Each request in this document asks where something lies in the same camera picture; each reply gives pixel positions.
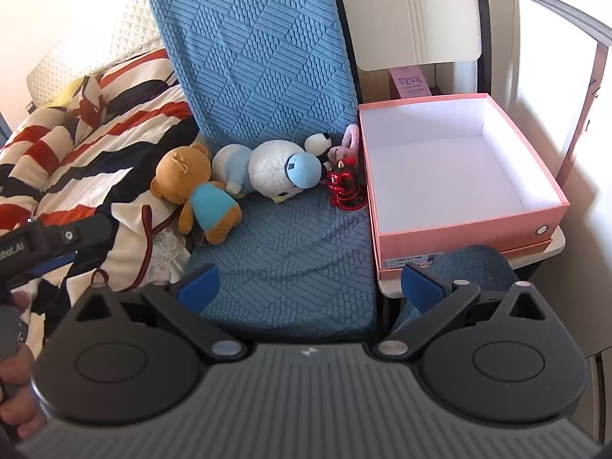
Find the pink carton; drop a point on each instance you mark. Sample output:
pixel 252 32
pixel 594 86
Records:
pixel 410 82

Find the small panda plush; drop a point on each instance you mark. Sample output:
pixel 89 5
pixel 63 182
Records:
pixel 318 144

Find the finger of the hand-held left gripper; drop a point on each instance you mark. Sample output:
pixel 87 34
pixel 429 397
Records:
pixel 71 236

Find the red metallic toy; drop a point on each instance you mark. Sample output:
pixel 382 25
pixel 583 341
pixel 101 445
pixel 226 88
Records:
pixel 345 182

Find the person's left hand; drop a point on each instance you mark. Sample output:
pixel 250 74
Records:
pixel 16 382

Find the white frilly cloth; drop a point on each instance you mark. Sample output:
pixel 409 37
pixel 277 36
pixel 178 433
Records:
pixel 158 253

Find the brown teddy bear plush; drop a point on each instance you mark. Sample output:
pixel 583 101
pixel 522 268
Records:
pixel 201 191

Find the white duck plush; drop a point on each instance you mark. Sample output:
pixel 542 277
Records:
pixel 272 167

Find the blue textured cushion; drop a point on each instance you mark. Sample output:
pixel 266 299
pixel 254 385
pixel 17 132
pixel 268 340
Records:
pixel 267 105

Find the brown cardboard box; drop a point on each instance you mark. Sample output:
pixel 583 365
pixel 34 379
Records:
pixel 375 87

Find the white chair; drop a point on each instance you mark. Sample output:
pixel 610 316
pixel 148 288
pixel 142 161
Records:
pixel 411 9

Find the pink cardboard box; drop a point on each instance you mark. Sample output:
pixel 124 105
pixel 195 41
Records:
pixel 454 162

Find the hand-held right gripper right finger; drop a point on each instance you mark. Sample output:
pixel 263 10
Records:
pixel 420 286

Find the striped blanket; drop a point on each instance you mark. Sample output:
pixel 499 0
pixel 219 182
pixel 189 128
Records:
pixel 81 153

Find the white waffle pillow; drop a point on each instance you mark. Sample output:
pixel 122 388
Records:
pixel 95 43

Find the dark curved window frame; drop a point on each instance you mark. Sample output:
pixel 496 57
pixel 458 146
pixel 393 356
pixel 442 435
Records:
pixel 550 5

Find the black curved chair frame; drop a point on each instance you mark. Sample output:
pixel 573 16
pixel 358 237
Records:
pixel 482 33

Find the white side table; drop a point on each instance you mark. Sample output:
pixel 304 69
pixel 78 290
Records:
pixel 540 251

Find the pink bunny plush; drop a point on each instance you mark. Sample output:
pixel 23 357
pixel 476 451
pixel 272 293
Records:
pixel 350 139

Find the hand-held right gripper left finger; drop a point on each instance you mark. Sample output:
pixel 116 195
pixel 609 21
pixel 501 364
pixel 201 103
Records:
pixel 201 288

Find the person's leg in jeans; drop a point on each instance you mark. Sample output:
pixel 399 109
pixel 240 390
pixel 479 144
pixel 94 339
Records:
pixel 473 263

